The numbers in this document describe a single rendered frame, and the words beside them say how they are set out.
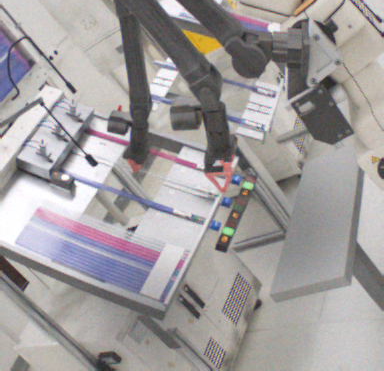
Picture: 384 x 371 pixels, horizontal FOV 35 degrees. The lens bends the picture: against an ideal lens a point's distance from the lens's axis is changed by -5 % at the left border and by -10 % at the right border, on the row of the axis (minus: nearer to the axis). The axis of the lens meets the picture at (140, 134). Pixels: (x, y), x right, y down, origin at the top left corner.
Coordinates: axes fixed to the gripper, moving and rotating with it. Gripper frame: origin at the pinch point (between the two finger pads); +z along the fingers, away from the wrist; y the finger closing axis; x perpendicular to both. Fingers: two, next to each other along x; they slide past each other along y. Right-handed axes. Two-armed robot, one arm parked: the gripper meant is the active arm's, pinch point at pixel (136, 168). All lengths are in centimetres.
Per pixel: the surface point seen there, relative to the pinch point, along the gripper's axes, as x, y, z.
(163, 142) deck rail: 2.5, -19.5, 4.1
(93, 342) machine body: 7, 48, 41
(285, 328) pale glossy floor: 70, 1, 63
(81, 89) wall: -108, -179, 138
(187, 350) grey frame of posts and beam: 40, 52, 13
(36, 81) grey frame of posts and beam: -48, -18, -7
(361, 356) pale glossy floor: 93, 14, 39
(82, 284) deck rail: 3.3, 48.5, 4.1
